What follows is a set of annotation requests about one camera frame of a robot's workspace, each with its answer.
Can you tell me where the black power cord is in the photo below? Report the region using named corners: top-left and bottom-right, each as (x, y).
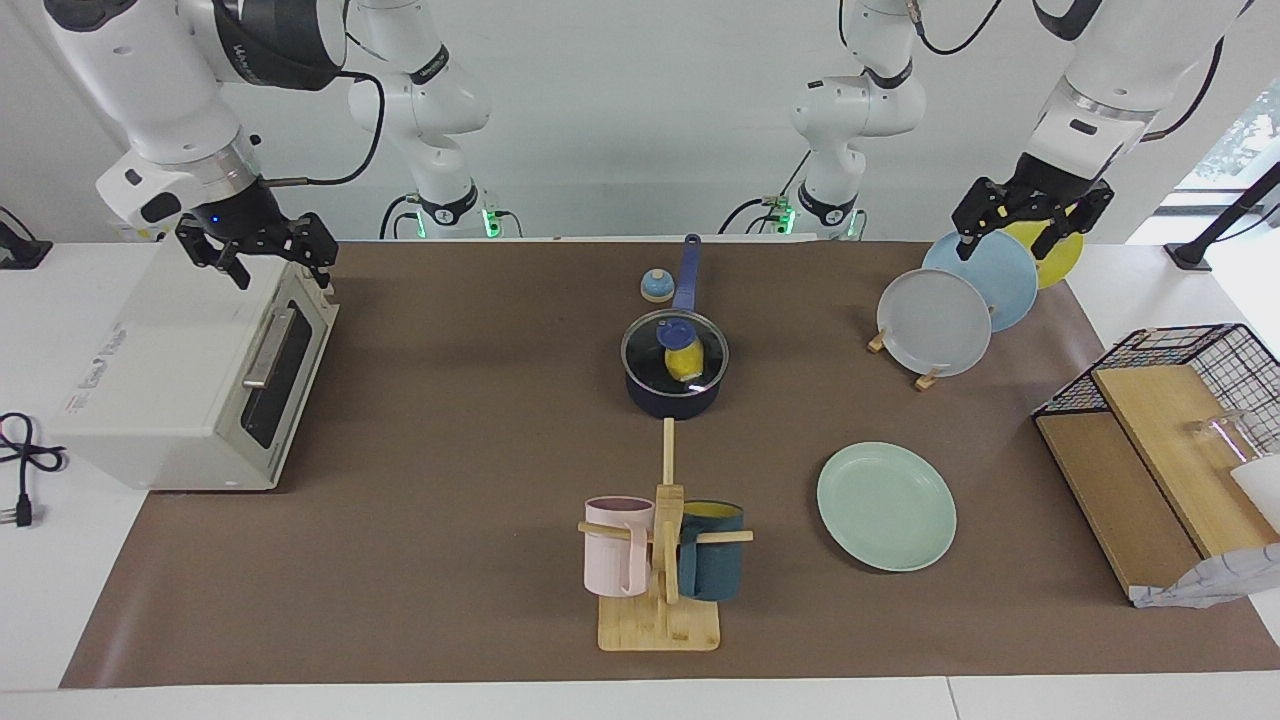
top-left (0, 412), bottom-right (69, 529)

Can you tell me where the wooden shelf unit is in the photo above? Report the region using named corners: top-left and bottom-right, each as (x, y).
top-left (1035, 365), bottom-right (1280, 601)

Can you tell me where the light green plate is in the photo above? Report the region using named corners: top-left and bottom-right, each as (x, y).
top-left (817, 442), bottom-right (958, 573)

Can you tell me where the white container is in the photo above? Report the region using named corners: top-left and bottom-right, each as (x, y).
top-left (1230, 455), bottom-right (1280, 533)

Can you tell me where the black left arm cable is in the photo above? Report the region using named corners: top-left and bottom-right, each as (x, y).
top-left (840, 0), bottom-right (1226, 141)

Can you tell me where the wooden plate rack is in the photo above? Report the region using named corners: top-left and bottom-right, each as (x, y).
top-left (867, 330), bottom-right (946, 392)

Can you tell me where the grey plate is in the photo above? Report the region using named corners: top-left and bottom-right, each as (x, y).
top-left (877, 268), bottom-right (993, 379)

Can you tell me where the white grey patterned cloth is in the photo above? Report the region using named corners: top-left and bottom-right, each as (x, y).
top-left (1130, 543), bottom-right (1280, 609)

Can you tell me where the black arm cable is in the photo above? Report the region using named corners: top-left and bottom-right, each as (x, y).
top-left (255, 70), bottom-right (386, 189)
top-left (840, 0), bottom-right (1226, 141)

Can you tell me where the black clamp mount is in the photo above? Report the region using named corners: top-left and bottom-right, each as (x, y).
top-left (0, 205), bottom-right (53, 271)

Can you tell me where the beige toaster oven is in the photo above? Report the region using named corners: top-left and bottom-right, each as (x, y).
top-left (48, 230), bottom-right (340, 492)

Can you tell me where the black wire basket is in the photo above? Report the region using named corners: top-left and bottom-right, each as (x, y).
top-left (1033, 323), bottom-right (1280, 456)

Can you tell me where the pink mug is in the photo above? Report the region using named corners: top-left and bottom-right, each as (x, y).
top-left (584, 496), bottom-right (656, 598)

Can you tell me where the light blue plate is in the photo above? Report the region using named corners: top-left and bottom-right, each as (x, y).
top-left (922, 230), bottom-right (1039, 333)

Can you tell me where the window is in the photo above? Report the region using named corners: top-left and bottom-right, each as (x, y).
top-left (1175, 80), bottom-right (1280, 196)

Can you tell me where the yellow plate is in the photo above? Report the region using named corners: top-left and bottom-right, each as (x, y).
top-left (1003, 215), bottom-right (1084, 291)

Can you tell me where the black stand leg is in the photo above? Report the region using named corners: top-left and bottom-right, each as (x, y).
top-left (1165, 160), bottom-right (1280, 271)

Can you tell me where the glass lid blue knob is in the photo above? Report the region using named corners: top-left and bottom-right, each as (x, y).
top-left (620, 309), bottom-right (730, 393)

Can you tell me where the black base cable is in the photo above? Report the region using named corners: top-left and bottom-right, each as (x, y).
top-left (380, 193), bottom-right (421, 241)
top-left (722, 195), bottom-right (801, 239)

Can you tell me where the brown table mat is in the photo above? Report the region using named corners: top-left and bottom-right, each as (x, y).
top-left (60, 240), bottom-right (1280, 689)

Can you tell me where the black pot blue handle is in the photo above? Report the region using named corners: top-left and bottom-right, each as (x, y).
top-left (620, 234), bottom-right (730, 421)

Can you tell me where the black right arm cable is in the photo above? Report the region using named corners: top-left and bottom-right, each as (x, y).
top-left (255, 70), bottom-right (386, 189)

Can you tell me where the wooden mug tree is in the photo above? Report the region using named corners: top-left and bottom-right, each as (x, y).
top-left (578, 418), bottom-right (754, 653)

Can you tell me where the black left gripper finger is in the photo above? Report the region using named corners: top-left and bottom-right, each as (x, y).
top-left (1033, 213), bottom-right (1079, 263)
top-left (952, 212), bottom-right (989, 263)

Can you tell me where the dark teal mug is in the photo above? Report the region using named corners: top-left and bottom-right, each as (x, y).
top-left (678, 500), bottom-right (746, 602)

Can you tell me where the clear glass cup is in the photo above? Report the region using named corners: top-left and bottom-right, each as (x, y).
top-left (1185, 408), bottom-right (1263, 471)

